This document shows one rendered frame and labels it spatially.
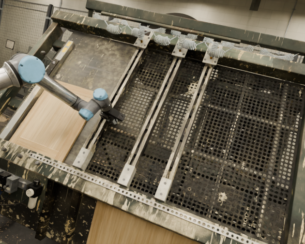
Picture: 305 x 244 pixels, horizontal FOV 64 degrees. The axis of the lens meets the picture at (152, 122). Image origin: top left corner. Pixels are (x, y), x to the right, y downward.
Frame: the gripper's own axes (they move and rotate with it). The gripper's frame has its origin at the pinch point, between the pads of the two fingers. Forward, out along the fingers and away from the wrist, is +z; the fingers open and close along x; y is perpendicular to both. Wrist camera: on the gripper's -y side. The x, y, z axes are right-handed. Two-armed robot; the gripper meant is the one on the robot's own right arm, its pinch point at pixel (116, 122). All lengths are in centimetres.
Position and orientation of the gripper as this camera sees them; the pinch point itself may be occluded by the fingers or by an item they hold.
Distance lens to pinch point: 170.3
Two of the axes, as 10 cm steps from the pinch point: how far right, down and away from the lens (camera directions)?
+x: -3.7, 8.4, -4.0
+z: 1.0, 4.7, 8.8
